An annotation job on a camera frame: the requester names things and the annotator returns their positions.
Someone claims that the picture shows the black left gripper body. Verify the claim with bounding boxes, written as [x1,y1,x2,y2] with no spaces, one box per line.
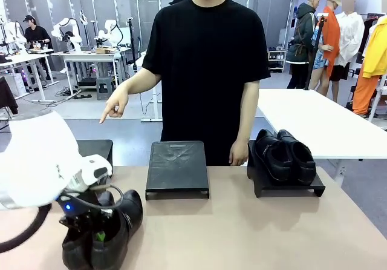
[58,192,101,226]

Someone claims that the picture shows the person's left forearm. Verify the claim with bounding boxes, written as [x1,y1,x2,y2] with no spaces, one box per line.
[236,81,261,142]

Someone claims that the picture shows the person's right forearm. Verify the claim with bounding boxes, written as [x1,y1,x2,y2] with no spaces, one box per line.
[119,68,161,96]

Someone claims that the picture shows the black shoe stand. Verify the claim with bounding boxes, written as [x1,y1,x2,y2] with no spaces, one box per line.
[75,139,114,179]
[246,139,327,199]
[145,140,210,201]

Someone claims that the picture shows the person in black t-shirt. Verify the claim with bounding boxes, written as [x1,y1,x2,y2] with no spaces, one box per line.
[141,0,272,166]

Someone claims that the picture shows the person in black cap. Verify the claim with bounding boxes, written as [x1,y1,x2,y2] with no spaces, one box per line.
[22,14,54,81]

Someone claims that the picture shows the person's right hand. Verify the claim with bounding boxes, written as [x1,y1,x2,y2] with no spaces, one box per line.
[99,86,131,124]

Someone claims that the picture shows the person's left hand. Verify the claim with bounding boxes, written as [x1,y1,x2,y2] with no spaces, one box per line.
[228,139,250,166]

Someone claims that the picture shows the grey plastic stool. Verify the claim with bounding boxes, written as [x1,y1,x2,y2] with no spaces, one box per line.
[96,76,117,101]

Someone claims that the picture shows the black hanging jacket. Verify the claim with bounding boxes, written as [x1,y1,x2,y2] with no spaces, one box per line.
[0,76,19,116]

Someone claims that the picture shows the white background desk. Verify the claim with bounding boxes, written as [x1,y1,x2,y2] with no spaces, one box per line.
[51,50,128,97]
[0,53,60,102]

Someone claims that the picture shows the white shoe rack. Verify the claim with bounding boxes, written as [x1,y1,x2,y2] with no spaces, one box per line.
[267,49,287,73]

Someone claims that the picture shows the black tripod pole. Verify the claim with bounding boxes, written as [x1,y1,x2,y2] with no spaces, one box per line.
[303,13,330,91]

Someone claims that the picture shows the mannequin in dark jacket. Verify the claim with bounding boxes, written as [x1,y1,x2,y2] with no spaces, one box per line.
[285,0,323,90]

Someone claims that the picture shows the mannequin in orange top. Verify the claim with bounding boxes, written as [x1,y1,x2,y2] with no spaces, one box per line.
[308,0,344,102]

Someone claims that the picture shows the orange trousers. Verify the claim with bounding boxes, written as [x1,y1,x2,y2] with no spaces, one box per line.
[351,74,381,117]

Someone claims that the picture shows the figure in white shirt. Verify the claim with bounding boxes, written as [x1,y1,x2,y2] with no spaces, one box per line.
[329,0,366,103]

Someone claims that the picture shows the yellow hoodie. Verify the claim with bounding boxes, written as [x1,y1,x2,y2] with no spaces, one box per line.
[360,15,387,79]

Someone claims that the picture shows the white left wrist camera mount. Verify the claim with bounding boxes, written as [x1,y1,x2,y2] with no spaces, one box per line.
[79,154,114,189]

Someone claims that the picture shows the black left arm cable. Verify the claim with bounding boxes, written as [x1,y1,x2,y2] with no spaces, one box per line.
[0,184,125,254]

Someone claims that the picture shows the black camera stand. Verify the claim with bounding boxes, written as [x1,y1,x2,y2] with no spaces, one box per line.
[126,16,137,71]

